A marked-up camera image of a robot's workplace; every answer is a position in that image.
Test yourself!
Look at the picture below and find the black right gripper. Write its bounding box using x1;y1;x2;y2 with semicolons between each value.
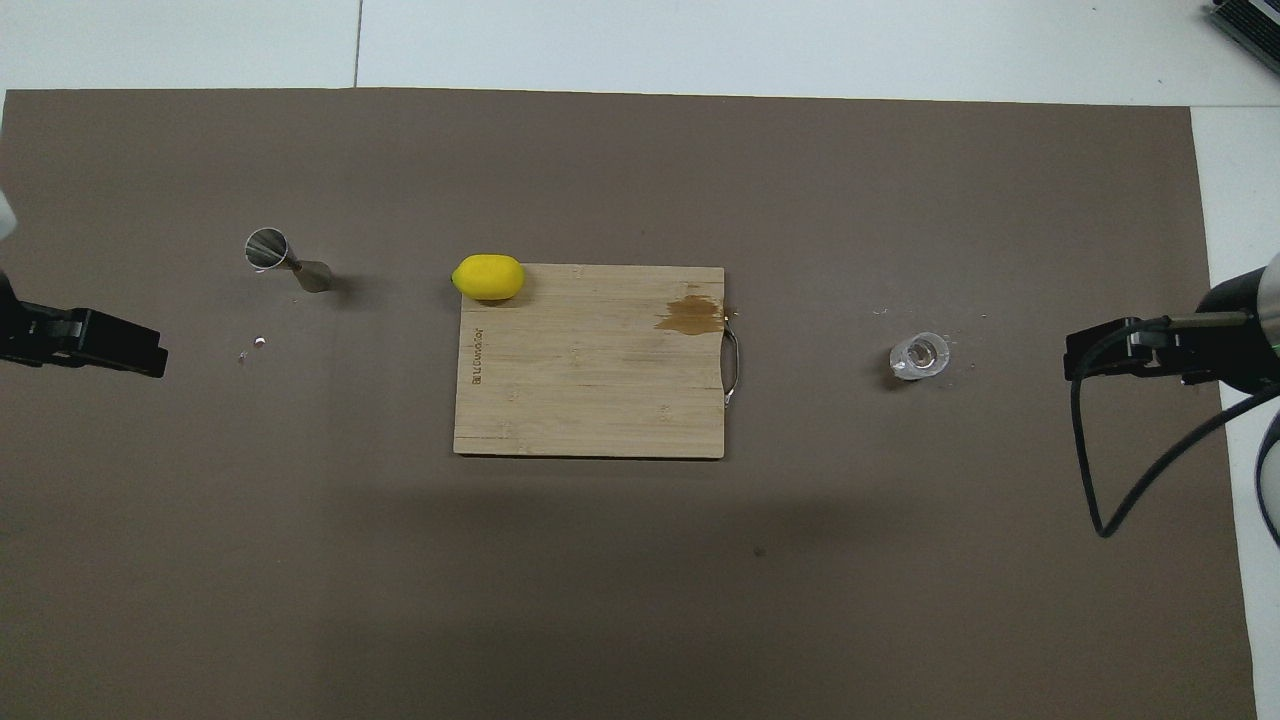
1065;262;1280;393

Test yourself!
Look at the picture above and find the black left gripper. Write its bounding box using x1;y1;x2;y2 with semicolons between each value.
0;298;168;379

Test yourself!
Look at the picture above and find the small clear glass cup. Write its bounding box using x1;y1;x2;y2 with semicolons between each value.
889;332;951;382

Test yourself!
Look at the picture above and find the steel cocktail jigger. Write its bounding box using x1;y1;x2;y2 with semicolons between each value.
245;228;336;294

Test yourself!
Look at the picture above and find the yellow lemon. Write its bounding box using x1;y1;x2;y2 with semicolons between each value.
451;254;526;303

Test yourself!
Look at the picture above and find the wooden cutting board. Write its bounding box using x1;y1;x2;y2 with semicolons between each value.
453;264;741;460

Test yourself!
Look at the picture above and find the brown table mat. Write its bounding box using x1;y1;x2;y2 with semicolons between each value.
0;88;1259;720

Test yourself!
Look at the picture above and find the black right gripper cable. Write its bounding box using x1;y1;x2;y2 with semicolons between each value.
1070;315;1280;539

